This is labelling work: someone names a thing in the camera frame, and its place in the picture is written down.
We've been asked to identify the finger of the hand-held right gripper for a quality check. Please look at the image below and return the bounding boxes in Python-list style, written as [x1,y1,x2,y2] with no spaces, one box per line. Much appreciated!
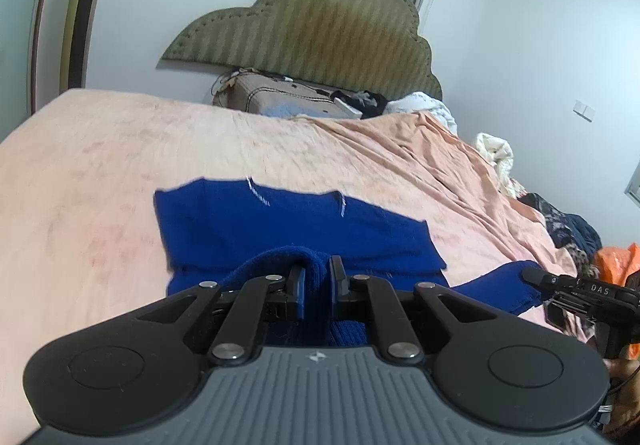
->
[521,267,576,292]

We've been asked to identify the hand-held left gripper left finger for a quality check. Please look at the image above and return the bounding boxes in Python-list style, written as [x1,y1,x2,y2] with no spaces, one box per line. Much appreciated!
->
[132,265,307,367]

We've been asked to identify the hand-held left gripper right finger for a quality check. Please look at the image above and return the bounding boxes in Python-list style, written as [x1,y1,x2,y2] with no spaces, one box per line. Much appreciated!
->
[329,255,502,365]

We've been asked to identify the blue beaded sweater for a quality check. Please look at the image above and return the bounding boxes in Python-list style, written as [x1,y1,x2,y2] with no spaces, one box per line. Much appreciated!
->
[154,178,550,347]

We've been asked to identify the dark clothes pile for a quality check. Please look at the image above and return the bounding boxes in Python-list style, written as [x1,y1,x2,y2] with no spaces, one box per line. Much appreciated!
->
[517,192,604,271]

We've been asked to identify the dark clothes on pillow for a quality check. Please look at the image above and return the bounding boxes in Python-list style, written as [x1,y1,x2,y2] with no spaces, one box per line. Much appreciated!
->
[331,89,390,119]

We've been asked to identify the orange plastic bag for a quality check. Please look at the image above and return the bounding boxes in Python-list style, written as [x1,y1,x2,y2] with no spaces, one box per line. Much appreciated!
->
[594,242,640,362]

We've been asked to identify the cream puffy jacket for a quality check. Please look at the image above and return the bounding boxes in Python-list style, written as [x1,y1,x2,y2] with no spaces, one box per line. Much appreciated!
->
[474,132,522,200]

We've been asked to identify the peach wrinkled bedsheet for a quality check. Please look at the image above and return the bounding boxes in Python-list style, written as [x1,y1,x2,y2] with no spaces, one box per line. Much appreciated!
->
[292,110,581,341]

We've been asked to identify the brown patterned pillow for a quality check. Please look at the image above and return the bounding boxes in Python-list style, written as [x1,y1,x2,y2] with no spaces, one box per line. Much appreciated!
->
[212,70,362,120]

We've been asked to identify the white printed quilt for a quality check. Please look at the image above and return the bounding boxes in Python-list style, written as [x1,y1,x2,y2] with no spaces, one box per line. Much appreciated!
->
[384,92,459,135]

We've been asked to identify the pink fleece blanket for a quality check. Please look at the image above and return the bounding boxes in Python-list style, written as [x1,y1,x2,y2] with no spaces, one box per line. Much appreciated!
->
[0,89,566,441]

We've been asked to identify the olive padded headboard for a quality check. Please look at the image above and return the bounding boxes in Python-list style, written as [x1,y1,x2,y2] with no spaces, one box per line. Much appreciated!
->
[160,0,444,102]

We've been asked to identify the gold tower air conditioner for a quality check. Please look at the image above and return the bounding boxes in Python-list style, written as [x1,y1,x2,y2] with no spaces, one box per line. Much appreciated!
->
[59,0,112,94]

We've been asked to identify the side window frame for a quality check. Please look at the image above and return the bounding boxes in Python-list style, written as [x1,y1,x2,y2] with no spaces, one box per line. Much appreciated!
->
[623,169,640,207]

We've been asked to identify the glass door with copper frame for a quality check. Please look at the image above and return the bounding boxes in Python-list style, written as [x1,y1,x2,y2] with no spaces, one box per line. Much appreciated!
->
[0,0,67,143]

